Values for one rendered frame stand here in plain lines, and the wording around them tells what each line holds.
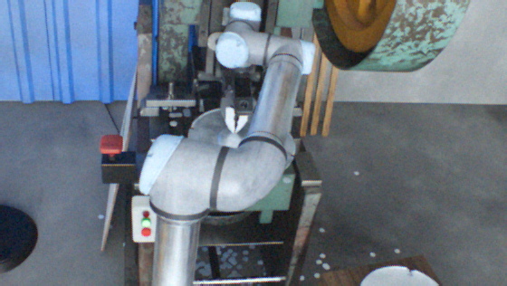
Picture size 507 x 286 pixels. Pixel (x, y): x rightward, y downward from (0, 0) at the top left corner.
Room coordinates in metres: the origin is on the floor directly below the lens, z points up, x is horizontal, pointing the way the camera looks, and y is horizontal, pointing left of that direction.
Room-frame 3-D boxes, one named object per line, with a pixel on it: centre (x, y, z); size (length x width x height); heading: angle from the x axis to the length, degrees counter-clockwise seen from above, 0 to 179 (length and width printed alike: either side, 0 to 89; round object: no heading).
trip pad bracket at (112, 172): (1.19, 0.37, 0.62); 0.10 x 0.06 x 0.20; 104
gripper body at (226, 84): (1.29, 0.07, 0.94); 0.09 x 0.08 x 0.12; 14
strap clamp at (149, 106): (1.45, 0.29, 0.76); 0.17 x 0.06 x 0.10; 104
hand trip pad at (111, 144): (1.19, 0.39, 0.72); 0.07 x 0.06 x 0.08; 14
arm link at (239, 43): (1.18, 0.07, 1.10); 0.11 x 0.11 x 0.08; 84
